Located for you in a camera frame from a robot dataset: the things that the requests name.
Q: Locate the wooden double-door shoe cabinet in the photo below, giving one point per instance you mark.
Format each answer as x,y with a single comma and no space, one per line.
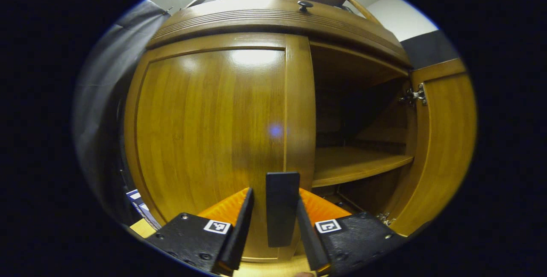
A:
256,26

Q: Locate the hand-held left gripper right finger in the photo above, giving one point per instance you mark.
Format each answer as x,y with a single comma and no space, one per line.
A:
310,238

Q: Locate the wooden drawer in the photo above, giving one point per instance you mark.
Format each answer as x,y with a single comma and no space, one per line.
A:
248,4

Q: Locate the wooden shoe cabinet door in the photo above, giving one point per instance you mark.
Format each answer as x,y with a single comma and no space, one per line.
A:
444,148
205,131

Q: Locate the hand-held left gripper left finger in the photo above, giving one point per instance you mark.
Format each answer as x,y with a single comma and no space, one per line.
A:
241,234

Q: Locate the black round drawer knob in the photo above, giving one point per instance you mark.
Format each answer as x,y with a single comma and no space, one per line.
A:
305,4

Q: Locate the metal door hinge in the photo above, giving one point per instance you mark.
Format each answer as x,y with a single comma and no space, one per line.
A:
413,96
384,218

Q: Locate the inner wooden shelf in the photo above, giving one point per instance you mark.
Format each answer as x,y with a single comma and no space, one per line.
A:
354,163

